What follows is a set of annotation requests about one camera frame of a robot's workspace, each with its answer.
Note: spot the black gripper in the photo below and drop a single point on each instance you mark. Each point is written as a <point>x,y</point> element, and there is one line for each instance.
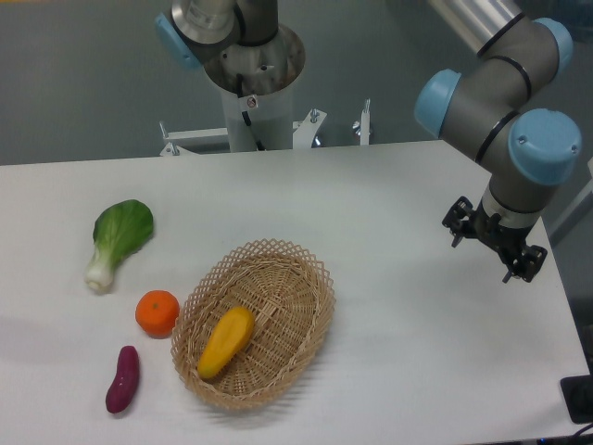
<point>522,261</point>

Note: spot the yellow mango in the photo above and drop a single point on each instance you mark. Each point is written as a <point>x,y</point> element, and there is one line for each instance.
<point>228,337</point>

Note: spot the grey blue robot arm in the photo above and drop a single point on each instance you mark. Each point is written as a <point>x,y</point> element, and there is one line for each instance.
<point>528,153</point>

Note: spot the woven wicker basket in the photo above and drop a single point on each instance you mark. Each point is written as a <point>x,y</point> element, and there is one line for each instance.
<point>290,294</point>

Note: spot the white metal leg right edge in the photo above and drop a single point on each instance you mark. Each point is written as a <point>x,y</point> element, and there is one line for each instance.
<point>578,208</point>

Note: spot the black device at table corner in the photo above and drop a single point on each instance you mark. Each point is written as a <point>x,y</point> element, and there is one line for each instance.
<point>577,393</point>

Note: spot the orange tangerine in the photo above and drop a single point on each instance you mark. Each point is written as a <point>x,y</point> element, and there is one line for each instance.
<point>156,313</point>

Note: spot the green bok choy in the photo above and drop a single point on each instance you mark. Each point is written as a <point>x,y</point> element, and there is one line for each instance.
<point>119,231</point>

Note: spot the purple sweet potato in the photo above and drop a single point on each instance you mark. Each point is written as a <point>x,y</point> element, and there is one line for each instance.
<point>126,380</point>

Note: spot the white metal base frame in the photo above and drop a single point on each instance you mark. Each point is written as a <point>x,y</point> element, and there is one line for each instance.
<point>306,134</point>

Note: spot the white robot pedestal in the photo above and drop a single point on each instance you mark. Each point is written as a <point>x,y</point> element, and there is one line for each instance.
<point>256,84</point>

